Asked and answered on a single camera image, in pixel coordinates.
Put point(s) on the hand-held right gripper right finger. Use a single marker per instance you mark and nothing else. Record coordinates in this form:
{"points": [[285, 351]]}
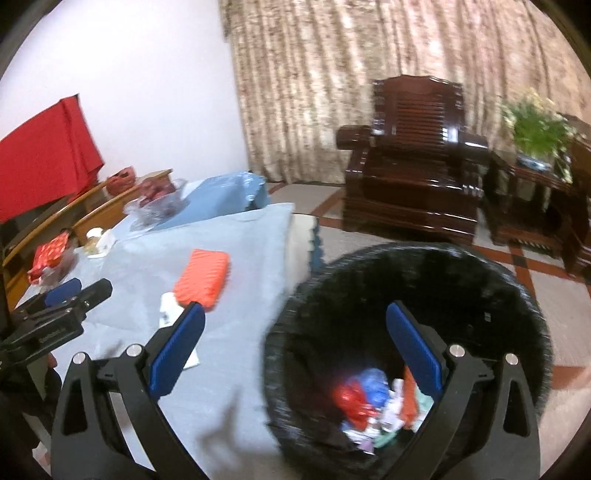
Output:
{"points": [[415, 350]]}

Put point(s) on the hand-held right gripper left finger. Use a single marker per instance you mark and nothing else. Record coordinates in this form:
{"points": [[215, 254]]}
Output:
{"points": [[178, 350]]}

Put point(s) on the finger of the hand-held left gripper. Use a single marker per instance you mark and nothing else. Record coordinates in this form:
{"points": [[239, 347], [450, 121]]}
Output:
{"points": [[97, 293], [64, 290]]}

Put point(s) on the green cloth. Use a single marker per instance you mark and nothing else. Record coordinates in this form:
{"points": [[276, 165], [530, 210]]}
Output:
{"points": [[422, 404]]}

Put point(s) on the black trash bin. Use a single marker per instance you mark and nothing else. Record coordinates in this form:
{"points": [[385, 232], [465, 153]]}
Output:
{"points": [[415, 277]]}

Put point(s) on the red patterned box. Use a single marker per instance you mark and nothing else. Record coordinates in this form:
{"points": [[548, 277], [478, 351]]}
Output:
{"points": [[46, 256]]}

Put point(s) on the white paper packet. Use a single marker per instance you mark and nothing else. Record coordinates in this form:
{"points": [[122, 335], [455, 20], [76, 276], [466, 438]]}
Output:
{"points": [[168, 311]]}

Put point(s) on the orange foam net sleeve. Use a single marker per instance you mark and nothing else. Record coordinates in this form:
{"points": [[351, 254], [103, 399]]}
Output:
{"points": [[203, 277], [407, 397]]}

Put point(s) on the white cup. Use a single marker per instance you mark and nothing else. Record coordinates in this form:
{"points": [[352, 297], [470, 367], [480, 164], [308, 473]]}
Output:
{"points": [[98, 242]]}

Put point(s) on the blue plastic wrapper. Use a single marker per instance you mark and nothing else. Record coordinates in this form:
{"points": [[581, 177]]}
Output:
{"points": [[375, 385]]}

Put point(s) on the red plastic wrapper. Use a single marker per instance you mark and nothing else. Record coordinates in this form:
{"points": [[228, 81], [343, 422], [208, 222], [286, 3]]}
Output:
{"points": [[353, 401]]}

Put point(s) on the light wooden bench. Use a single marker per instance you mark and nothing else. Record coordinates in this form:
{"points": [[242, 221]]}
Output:
{"points": [[92, 207]]}

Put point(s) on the plastic bag of red dates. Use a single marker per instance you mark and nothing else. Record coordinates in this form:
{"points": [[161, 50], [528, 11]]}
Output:
{"points": [[154, 203]]}

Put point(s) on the light blue tablecloth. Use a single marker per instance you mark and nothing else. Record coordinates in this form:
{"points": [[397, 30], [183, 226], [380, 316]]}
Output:
{"points": [[240, 258]]}

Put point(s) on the red basket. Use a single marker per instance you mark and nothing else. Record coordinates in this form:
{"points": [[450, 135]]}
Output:
{"points": [[121, 181]]}

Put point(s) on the red cloth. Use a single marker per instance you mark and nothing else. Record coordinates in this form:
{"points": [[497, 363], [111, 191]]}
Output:
{"points": [[41, 157]]}

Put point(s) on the cream cushion with teal edge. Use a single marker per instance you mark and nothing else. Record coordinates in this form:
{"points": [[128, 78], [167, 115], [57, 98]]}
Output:
{"points": [[300, 249]]}

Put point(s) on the blue gift bag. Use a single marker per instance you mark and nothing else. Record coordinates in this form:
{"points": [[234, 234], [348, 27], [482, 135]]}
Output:
{"points": [[221, 194]]}

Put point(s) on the dark wooden side table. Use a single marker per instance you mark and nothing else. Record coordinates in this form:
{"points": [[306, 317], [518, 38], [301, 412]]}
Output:
{"points": [[521, 207]]}

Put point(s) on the blue white plant pot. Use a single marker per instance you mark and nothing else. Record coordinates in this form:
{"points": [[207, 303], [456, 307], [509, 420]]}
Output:
{"points": [[535, 162]]}

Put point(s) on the green flowering plant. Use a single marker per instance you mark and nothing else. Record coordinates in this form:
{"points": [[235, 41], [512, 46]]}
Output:
{"points": [[535, 124]]}

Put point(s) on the beige patterned curtain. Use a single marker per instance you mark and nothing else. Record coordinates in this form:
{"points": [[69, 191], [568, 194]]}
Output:
{"points": [[369, 46]]}

